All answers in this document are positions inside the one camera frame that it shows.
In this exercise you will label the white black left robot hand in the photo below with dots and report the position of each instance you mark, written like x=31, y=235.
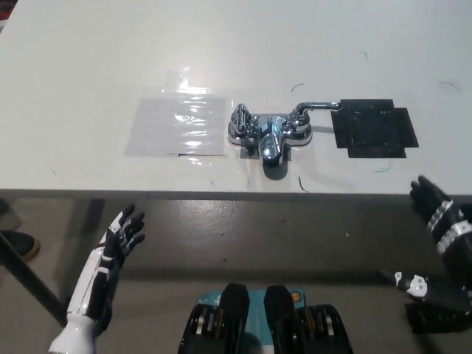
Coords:
x=90, y=273

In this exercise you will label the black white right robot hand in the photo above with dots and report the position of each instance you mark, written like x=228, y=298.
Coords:
x=453, y=236

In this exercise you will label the chrome faucet body with spout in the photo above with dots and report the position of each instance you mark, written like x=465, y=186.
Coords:
x=271, y=147

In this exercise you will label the black shoe with tan sole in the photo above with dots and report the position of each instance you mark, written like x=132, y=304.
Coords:
x=20, y=245

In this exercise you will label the black floor plate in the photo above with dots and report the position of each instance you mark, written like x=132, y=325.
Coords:
x=427, y=321

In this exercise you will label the grey shoe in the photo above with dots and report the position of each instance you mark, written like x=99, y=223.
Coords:
x=9, y=215

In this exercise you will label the black tape patch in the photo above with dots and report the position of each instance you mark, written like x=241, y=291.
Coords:
x=372, y=129

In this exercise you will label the clear plastic sheet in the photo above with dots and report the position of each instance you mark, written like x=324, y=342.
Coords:
x=177, y=125

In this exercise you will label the red black object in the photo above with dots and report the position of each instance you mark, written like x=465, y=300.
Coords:
x=4, y=5

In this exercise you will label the dark metal frame bar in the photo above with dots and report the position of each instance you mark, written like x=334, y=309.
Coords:
x=33, y=274

